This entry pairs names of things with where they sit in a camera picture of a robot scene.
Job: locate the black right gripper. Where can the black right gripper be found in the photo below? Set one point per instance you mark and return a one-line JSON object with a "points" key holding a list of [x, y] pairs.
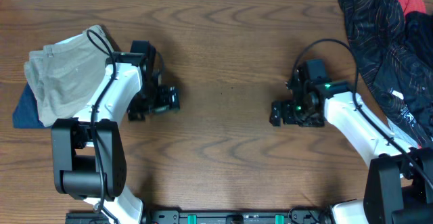
{"points": [[279, 112]]}

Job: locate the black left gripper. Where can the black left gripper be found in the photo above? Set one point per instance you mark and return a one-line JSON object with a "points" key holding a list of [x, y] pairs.
{"points": [[170, 99]]}

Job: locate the khaki green shorts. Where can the khaki green shorts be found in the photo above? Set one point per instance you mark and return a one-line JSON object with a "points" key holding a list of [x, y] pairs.
{"points": [[64, 76]]}

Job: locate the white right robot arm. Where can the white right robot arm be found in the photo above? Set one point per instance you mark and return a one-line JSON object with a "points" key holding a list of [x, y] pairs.
{"points": [[399, 181]]}

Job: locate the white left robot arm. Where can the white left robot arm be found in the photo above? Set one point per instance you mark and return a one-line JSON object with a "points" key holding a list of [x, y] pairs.
{"points": [[88, 157]]}

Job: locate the white grey garment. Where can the white grey garment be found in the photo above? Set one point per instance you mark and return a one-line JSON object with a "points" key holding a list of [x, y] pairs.
{"points": [[401, 134]]}

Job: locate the black patterned garment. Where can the black patterned garment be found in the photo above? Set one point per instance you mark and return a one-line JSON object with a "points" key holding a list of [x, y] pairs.
{"points": [[394, 57]]}

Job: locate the folded dark blue shorts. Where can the folded dark blue shorts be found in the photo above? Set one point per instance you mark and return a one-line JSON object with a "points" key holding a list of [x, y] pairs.
{"points": [[25, 116]]}

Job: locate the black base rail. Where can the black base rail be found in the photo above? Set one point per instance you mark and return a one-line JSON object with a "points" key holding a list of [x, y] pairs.
{"points": [[296, 215]]}

